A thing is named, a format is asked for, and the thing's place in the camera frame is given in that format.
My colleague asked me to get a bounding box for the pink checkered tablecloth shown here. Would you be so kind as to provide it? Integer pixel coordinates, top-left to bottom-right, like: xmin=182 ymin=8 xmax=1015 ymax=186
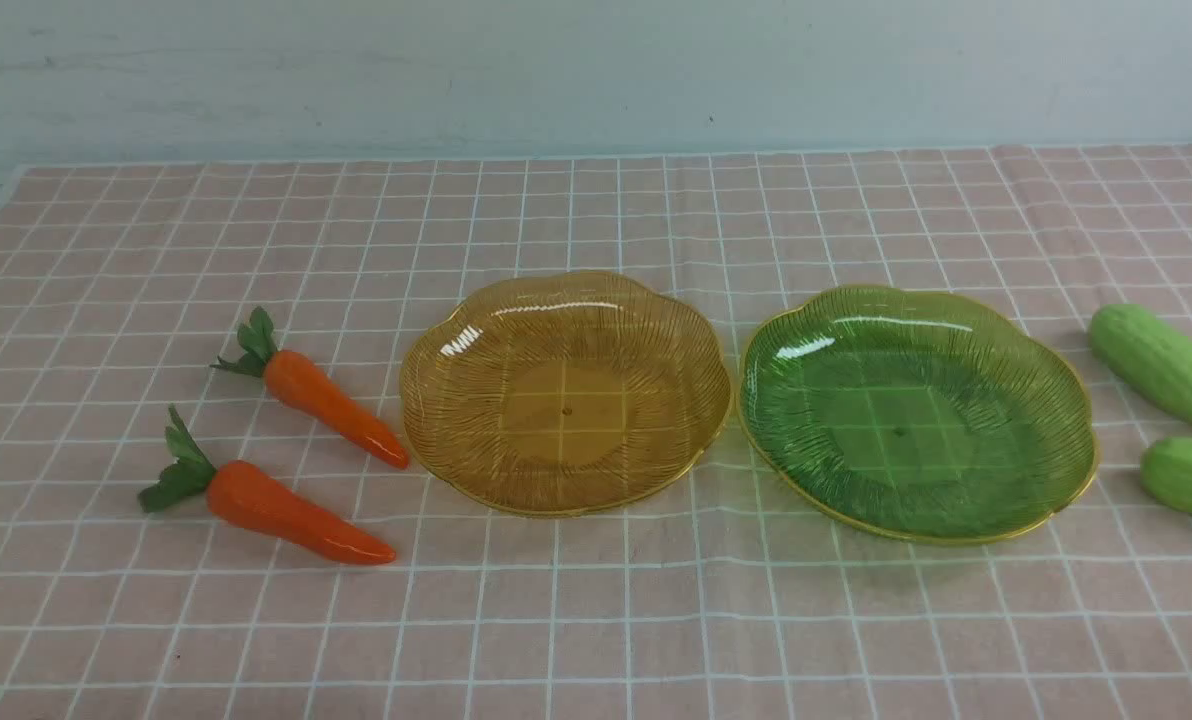
xmin=0 ymin=145 xmax=1192 ymax=719

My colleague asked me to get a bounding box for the green plastic plate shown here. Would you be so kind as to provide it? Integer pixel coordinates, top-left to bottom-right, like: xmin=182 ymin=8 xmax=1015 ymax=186
xmin=737 ymin=284 xmax=1101 ymax=544

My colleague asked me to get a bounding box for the orange toy carrot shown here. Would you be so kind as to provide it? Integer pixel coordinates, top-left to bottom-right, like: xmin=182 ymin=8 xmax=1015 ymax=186
xmin=211 ymin=306 xmax=410 ymax=470
xmin=136 ymin=404 xmax=398 ymax=566

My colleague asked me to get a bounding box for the amber plastic plate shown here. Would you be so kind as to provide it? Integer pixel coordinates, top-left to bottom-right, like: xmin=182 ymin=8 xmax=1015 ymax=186
xmin=399 ymin=271 xmax=734 ymax=519

